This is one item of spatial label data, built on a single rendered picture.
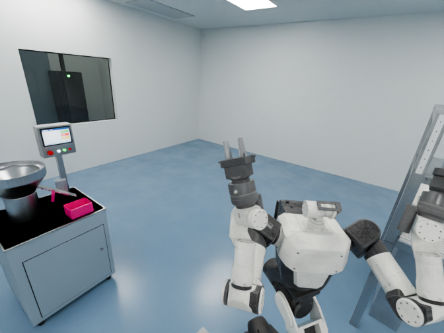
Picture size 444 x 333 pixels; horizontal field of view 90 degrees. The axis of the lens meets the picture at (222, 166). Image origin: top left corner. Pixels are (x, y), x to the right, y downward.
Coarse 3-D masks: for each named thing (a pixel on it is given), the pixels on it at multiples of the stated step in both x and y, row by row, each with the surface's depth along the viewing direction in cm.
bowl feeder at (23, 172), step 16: (32, 160) 168; (0, 176) 158; (16, 176) 165; (32, 176) 148; (0, 192) 141; (16, 192) 146; (32, 192) 158; (64, 192) 172; (16, 208) 153; (32, 208) 160
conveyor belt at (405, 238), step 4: (424, 184) 234; (420, 188) 224; (424, 188) 225; (428, 188) 225; (420, 192) 215; (400, 236) 151; (404, 236) 150; (408, 236) 150; (400, 240) 151; (404, 240) 149; (408, 240) 148; (408, 244) 148; (440, 244) 144; (440, 248) 140; (440, 252) 138
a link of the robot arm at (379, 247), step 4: (380, 240) 87; (372, 244) 88; (376, 244) 86; (380, 244) 86; (384, 244) 87; (368, 248) 89; (372, 248) 85; (376, 248) 85; (380, 248) 84; (384, 248) 85; (368, 252) 86; (372, 252) 85; (376, 252) 84; (380, 252) 84; (364, 256) 88; (368, 256) 86
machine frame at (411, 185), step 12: (432, 120) 131; (420, 144) 209; (408, 180) 134; (420, 180) 130; (408, 192) 135; (396, 204) 233; (396, 216) 142; (384, 240) 150; (372, 276) 161; (372, 288) 163; (360, 300) 171; (360, 312) 174
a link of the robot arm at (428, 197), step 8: (440, 168) 69; (440, 176) 70; (432, 184) 71; (440, 184) 70; (424, 192) 73; (432, 192) 71; (440, 192) 70; (424, 200) 72; (432, 200) 70; (440, 200) 69
